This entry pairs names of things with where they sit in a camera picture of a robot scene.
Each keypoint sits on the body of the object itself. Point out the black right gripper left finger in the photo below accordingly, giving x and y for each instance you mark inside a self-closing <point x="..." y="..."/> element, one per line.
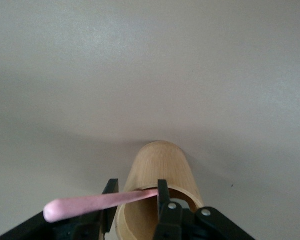
<point x="109" y="217"/>

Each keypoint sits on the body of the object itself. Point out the bamboo chopstick holder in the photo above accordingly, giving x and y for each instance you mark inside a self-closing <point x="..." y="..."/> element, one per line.
<point x="159" y="165"/>

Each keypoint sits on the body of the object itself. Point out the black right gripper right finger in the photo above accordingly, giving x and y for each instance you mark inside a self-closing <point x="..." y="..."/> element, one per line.
<point x="171" y="220"/>

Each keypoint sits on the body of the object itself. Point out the pink chopstick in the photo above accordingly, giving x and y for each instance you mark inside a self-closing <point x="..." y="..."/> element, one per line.
<point x="90" y="205"/>

